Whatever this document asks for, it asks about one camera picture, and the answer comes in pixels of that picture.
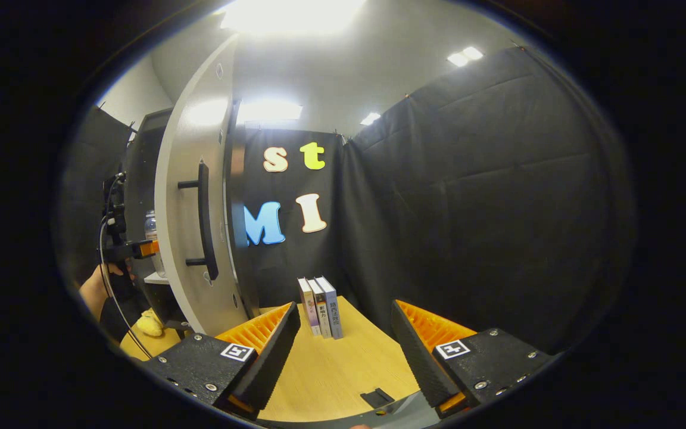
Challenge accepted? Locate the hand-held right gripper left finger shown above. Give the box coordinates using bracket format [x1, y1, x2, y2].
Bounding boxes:
[141, 301, 302, 421]

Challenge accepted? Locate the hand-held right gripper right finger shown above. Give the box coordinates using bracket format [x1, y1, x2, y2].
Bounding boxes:
[391, 299, 558, 419]

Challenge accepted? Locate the clear plastic bottle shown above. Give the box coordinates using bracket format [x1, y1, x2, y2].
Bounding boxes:
[143, 210, 166, 279]

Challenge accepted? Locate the black door handle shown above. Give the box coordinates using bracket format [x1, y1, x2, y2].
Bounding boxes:
[177, 160, 220, 282]

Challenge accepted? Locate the yellow coaster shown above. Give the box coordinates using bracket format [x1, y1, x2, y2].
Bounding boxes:
[135, 308, 165, 337]

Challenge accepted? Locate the grey cabinet door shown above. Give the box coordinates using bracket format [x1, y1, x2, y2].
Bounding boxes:
[154, 33, 242, 337]

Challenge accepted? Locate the small black clip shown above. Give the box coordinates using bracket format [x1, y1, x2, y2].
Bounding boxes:
[361, 387, 395, 409]

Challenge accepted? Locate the white book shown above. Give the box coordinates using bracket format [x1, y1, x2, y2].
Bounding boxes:
[308, 278, 333, 339]

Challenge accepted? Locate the blue-grey book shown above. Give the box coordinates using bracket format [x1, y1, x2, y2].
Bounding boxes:
[316, 276, 344, 340]

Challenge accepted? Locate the black backdrop cloth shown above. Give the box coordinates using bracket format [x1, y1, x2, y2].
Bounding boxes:
[57, 45, 638, 358]

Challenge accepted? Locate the large ceiling light panel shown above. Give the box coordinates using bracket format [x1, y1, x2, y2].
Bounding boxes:
[218, 0, 367, 36]

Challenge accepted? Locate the double ceiling light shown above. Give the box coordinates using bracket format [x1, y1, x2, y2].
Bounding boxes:
[447, 46, 484, 67]

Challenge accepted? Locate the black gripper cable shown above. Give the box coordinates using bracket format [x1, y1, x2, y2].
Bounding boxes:
[98, 217, 154, 360]

